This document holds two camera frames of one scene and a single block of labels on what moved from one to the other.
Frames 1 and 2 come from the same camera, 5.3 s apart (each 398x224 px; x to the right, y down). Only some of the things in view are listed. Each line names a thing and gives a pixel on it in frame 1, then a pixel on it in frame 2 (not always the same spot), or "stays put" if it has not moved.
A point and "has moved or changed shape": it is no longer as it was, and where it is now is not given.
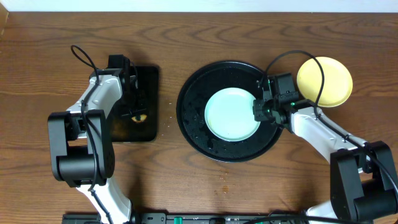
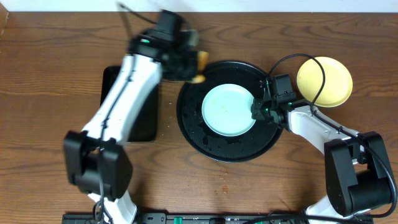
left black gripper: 131,101 -> 189,66
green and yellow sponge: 143,117 has moved or changed shape
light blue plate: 229,114 has moved or changed shape
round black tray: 191,103 stays put
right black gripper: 258,110 stays put
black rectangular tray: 124,128 stays put
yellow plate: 337,85 stays put
